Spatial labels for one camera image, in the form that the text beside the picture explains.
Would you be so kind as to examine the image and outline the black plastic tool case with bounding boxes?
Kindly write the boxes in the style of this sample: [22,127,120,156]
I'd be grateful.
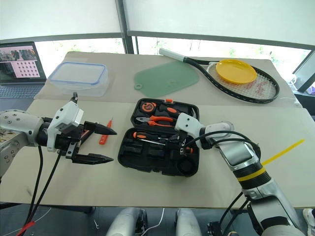
[117,97,200,177]

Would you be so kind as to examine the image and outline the red tape wrap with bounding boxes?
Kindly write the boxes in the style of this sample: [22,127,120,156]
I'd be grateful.
[15,220,35,236]

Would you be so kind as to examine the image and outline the grey robot leg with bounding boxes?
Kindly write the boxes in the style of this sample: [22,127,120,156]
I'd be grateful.
[105,207,148,236]
[175,208,203,236]

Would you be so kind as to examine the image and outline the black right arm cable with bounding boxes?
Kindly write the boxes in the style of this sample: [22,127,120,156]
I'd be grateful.
[185,130,261,154]

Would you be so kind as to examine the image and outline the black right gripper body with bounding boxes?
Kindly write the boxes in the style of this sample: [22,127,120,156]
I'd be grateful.
[169,130,194,156]

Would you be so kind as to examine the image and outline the black tennis racket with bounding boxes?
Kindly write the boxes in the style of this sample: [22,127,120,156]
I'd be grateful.
[158,47,281,104]

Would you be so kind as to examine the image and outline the dark window frame post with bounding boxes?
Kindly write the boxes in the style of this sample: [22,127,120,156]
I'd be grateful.
[115,0,139,55]

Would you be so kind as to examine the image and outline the thin white cable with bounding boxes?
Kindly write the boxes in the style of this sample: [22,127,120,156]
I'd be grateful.
[147,208,165,232]

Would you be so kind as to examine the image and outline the orange black tape measure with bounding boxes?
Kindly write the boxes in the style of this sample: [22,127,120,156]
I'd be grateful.
[140,102,158,114]

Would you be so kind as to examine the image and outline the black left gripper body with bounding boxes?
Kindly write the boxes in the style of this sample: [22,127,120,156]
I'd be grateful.
[55,122,86,164]

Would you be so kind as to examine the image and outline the green cutting board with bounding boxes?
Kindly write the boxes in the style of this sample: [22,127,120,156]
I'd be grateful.
[133,60,200,97]

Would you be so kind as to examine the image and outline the black laptop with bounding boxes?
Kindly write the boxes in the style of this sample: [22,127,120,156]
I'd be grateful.
[0,41,47,99]

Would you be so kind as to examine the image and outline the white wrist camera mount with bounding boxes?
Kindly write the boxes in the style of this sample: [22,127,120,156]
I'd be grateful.
[46,100,85,153]
[174,112,206,139]

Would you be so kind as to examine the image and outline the orange tester pen screwdriver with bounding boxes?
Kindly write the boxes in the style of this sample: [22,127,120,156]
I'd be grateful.
[98,118,114,146]

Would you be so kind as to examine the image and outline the orange handled pliers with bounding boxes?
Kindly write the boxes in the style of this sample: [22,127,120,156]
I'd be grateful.
[135,115,177,127]

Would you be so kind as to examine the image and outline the thick black orange screwdriver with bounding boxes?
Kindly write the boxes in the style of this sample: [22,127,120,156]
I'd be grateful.
[157,104,183,119]

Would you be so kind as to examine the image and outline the long shaft orange screwdriver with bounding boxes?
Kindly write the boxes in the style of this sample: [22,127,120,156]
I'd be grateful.
[131,131,171,144]

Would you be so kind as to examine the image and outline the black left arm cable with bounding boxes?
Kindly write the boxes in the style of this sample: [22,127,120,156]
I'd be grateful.
[23,145,44,231]
[27,149,62,224]

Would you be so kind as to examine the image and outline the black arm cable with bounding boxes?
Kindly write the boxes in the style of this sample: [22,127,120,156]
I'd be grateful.
[185,130,261,154]
[27,149,62,224]
[23,145,44,231]

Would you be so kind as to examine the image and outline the yellow zip tie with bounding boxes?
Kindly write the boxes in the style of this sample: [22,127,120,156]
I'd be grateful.
[237,139,306,182]

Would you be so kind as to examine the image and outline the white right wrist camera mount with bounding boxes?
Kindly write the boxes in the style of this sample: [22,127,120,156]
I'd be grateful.
[174,112,206,139]

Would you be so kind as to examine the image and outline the clear container with blue lid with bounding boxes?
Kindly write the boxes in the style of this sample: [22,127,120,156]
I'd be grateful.
[47,61,110,98]

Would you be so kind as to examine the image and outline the yellow plastic plate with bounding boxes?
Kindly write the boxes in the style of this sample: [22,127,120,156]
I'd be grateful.
[215,59,257,85]

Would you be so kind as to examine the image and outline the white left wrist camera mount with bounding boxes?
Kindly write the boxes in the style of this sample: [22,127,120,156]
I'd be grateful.
[46,100,85,153]

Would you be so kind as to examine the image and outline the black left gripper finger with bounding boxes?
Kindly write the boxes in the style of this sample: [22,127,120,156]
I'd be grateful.
[83,120,118,137]
[72,152,115,166]

